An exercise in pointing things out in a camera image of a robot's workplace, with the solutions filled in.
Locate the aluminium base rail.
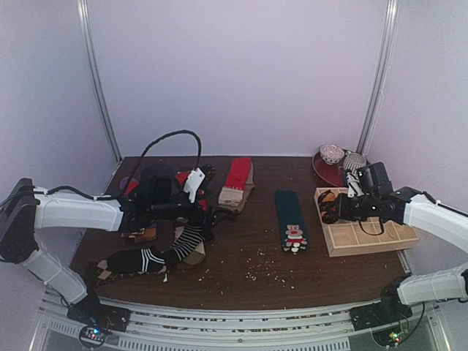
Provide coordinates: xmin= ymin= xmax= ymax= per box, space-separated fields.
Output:
xmin=31 ymin=287 xmax=449 ymax=351

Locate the left aluminium frame post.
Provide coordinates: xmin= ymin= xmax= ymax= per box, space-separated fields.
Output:
xmin=76 ymin=0 xmax=122 ymax=163

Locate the right aluminium frame post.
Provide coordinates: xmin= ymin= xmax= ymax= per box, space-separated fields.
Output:
xmin=356 ymin=0 xmax=400 ymax=156

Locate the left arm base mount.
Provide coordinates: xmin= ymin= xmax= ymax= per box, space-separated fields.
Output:
xmin=67 ymin=304 xmax=131 ymax=350

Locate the black red yellow argyle sock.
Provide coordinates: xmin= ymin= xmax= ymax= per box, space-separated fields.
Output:
xmin=317 ymin=190 xmax=339 ymax=224

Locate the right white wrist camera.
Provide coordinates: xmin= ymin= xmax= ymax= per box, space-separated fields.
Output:
xmin=344 ymin=170 xmax=364 ymax=198

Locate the left black cable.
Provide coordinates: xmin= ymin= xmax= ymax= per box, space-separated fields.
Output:
xmin=137 ymin=128 xmax=203 ymax=184

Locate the black white striped sock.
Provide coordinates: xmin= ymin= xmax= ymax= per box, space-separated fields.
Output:
xmin=105 ymin=222 xmax=208 ymax=275

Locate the grey striped cup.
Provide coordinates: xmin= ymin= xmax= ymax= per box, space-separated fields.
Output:
xmin=343 ymin=151 xmax=367 ymax=172

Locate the white dotted bowl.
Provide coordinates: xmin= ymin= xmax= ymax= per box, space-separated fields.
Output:
xmin=320 ymin=144 xmax=345 ymax=165

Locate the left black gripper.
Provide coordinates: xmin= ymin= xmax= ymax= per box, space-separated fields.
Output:
xmin=150 ymin=189 xmax=231 ymax=231

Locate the red purple sock pair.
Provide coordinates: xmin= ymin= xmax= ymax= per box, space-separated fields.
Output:
xmin=121 ymin=178 xmax=157 ymax=244

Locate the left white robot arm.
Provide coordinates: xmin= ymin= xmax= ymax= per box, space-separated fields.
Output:
xmin=1 ymin=165 xmax=216 ymax=325

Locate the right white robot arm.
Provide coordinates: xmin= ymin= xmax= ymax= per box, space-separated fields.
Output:
xmin=335 ymin=162 xmax=467 ymax=323

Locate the dark green christmas sock pair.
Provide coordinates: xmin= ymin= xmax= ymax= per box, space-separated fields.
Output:
xmin=274 ymin=190 xmax=309 ymax=254

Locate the red white patterned sock pair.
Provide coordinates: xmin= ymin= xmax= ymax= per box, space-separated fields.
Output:
xmin=176 ymin=170 xmax=191 ymax=193

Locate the red round plate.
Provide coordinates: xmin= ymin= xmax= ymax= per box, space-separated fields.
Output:
xmin=312 ymin=150 xmax=350 ymax=187

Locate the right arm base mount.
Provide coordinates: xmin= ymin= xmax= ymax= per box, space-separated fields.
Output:
xmin=350 ymin=298 xmax=412 ymax=348

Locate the wooden compartment tray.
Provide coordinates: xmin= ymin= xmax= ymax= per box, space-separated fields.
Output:
xmin=314 ymin=186 xmax=420 ymax=258

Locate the right black cable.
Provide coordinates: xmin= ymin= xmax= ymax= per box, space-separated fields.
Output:
xmin=396 ymin=299 xmax=427 ymax=336

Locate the aluminium frame post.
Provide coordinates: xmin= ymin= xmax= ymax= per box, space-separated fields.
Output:
xmin=76 ymin=0 xmax=122 ymax=163
xmin=356 ymin=0 xmax=400 ymax=156

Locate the black cable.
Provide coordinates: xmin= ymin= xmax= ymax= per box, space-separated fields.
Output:
xmin=396 ymin=299 xmax=427 ymax=336
xmin=137 ymin=128 xmax=203 ymax=184

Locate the red beige sock pair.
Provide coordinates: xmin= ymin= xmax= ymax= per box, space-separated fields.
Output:
xmin=218 ymin=157 xmax=254 ymax=213

